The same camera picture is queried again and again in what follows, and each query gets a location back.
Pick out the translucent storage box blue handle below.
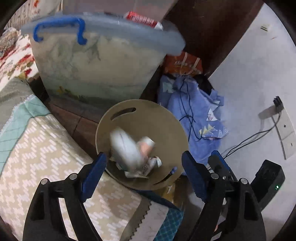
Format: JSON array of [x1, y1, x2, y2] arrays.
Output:
[[20, 11, 186, 102]]

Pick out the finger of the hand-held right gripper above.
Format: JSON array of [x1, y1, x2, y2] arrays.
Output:
[[207, 150, 238, 183]]

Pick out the dark wooden cabinet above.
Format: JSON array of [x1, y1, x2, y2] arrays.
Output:
[[141, 0, 265, 102]]

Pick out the orange plastic bag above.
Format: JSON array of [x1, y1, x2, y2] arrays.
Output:
[[164, 52, 203, 76]]

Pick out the thin black cable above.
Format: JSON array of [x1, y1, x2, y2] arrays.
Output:
[[179, 76, 201, 142]]

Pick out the grey-green bed sheet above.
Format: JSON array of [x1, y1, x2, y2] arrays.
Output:
[[0, 77, 35, 132]]

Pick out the white plastic bottle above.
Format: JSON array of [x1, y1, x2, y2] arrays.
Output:
[[110, 127, 142, 172]]

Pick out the beige zigzag bed mat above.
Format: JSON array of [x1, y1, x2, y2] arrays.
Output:
[[0, 95, 185, 241]]

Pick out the red floral blanket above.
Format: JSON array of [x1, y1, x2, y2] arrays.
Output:
[[0, 0, 63, 91]]

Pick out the beige round waste bin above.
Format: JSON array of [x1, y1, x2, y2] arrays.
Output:
[[95, 99, 189, 191]]

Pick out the red white tube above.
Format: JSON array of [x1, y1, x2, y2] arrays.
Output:
[[124, 11, 164, 30]]

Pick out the black plug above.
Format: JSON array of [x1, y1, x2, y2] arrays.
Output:
[[273, 96, 284, 113]]

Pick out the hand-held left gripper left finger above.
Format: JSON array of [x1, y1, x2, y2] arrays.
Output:
[[23, 152, 108, 241]]

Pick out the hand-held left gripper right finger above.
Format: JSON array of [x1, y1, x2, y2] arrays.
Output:
[[181, 151, 266, 241]]

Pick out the blue patterned cloth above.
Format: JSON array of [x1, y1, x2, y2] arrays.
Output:
[[157, 74, 229, 165]]

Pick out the black power cable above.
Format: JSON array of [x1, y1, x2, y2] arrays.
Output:
[[222, 113, 281, 158]]

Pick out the white wall socket plate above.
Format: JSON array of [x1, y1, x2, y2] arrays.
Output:
[[276, 109, 295, 160]]

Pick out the black cloth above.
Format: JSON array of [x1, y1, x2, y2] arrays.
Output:
[[194, 74, 213, 95]]

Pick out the crumpled printed paper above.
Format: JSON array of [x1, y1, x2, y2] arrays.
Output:
[[116, 156, 162, 179]]

